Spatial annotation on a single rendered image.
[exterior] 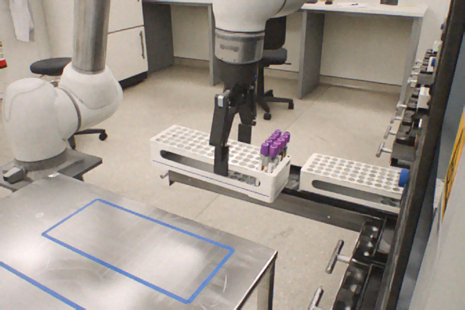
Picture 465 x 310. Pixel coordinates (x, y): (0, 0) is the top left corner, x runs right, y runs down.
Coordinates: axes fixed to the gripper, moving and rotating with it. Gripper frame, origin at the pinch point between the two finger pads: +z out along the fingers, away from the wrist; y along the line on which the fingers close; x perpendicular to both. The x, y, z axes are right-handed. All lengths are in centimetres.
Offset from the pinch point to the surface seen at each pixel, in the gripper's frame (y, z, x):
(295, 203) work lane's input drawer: -6.2, 11.6, 13.2
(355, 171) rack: -13.6, 3.7, 23.8
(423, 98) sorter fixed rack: -78, 4, 35
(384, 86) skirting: -363, 84, 0
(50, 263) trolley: 34.7, 10.5, -17.4
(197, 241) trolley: 18.2, 9.3, 2.3
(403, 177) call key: 8.7, -9.3, 33.4
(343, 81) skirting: -364, 87, -43
